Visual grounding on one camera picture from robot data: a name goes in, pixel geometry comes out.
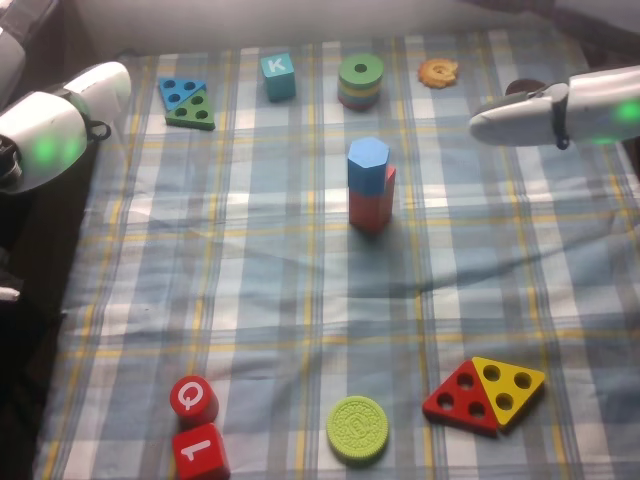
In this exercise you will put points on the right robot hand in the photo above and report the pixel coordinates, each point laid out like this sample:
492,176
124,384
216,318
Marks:
595,110

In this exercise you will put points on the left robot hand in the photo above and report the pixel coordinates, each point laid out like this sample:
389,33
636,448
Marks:
45,130

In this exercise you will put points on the blue hexagonal block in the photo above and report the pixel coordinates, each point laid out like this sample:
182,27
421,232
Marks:
367,165

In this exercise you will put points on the red hexagonal block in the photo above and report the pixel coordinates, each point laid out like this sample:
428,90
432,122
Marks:
370,210

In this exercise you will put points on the dark brown toy cookie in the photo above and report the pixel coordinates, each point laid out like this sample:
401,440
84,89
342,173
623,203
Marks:
520,87

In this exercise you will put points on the blue triangle with holes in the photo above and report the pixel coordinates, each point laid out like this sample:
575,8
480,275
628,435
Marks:
179,91

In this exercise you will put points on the green triangle with holes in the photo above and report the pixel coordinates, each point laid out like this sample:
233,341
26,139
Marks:
192,125

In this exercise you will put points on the tan toy cookie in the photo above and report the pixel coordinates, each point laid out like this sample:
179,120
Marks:
438,74

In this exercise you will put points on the teal letter K cube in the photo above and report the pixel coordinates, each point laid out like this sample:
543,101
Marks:
277,75

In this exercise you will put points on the blue plaid cloth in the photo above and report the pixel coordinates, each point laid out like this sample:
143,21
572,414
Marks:
250,275

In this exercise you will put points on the white backdrop board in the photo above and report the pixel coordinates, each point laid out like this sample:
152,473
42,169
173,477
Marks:
300,20

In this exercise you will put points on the yellow triangle with holes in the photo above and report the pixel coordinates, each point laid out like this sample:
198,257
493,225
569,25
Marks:
509,382

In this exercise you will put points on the red letter Q cylinder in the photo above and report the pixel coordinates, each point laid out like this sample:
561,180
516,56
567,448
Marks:
194,400

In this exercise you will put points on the red triangle with holes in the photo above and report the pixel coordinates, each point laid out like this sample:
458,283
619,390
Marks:
456,390

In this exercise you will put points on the red number 1 cube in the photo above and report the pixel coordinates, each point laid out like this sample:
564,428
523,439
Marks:
201,452

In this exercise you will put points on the green sandwich cookie toy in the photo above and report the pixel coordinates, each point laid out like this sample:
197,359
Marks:
357,429

